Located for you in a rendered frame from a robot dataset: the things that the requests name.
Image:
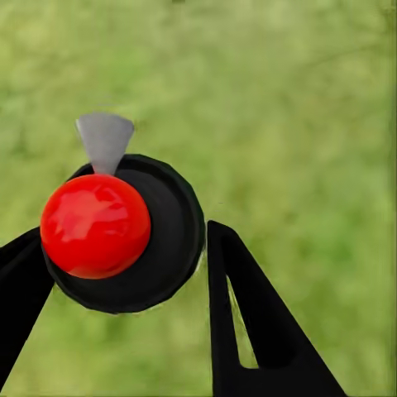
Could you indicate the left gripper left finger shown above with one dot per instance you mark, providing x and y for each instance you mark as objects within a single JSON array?
[{"x": 25, "y": 284}]

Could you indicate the pesticide atomizer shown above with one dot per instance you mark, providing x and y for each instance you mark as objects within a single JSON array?
[{"x": 125, "y": 232}]

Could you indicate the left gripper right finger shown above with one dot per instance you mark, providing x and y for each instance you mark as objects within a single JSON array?
[{"x": 289, "y": 365}]

